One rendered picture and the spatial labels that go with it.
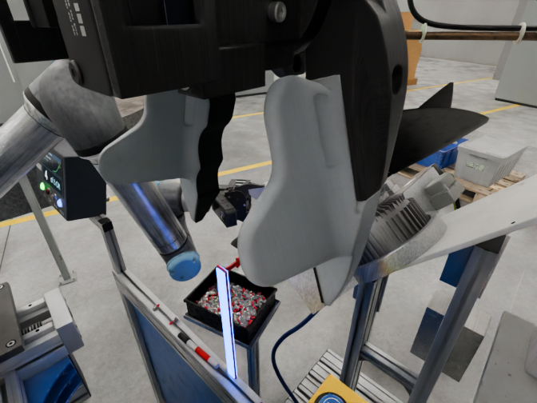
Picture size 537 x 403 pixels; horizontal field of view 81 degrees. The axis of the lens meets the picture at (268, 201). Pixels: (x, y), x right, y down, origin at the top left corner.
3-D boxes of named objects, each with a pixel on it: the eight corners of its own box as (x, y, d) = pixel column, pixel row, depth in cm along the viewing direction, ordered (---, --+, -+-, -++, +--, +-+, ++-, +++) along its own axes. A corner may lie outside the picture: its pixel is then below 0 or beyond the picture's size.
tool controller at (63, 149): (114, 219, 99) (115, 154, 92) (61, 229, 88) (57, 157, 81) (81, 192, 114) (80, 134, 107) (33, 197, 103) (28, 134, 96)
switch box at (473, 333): (459, 383, 95) (484, 337, 84) (409, 352, 104) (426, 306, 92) (467, 361, 101) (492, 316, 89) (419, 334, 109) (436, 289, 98)
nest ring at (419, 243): (381, 245, 101) (374, 235, 101) (460, 210, 80) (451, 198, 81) (336, 293, 84) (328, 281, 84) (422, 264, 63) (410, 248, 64)
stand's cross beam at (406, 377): (416, 382, 103) (419, 375, 101) (412, 392, 101) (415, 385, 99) (364, 347, 114) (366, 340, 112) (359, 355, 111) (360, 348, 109)
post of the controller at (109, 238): (126, 269, 103) (111, 220, 93) (117, 274, 101) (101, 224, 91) (122, 265, 104) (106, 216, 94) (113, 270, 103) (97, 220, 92)
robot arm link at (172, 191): (154, 202, 86) (148, 174, 82) (193, 204, 85) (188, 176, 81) (141, 218, 80) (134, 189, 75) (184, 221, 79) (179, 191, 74)
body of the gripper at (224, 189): (253, 178, 81) (208, 177, 82) (248, 191, 74) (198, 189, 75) (253, 205, 85) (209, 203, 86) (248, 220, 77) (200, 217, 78)
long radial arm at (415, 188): (422, 232, 85) (395, 197, 86) (399, 241, 91) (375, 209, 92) (454, 193, 103) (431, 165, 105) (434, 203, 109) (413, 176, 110)
